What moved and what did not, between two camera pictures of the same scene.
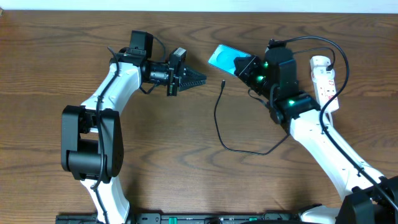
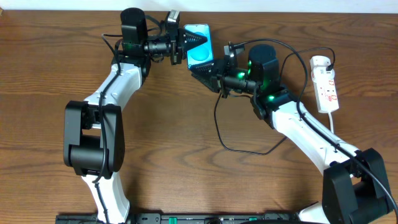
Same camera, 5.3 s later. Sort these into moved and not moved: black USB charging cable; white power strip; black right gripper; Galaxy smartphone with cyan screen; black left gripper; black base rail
Moved: black left gripper; black right gripper; Galaxy smartphone with cyan screen
Not moved: black USB charging cable; black base rail; white power strip
